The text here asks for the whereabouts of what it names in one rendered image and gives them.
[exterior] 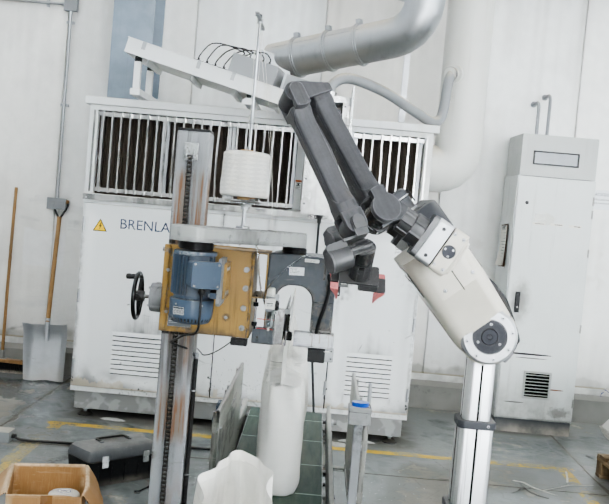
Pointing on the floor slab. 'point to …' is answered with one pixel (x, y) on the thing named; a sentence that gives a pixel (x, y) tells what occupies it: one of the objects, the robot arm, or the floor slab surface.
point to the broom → (4, 321)
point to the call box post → (354, 464)
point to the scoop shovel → (46, 335)
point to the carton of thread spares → (20, 486)
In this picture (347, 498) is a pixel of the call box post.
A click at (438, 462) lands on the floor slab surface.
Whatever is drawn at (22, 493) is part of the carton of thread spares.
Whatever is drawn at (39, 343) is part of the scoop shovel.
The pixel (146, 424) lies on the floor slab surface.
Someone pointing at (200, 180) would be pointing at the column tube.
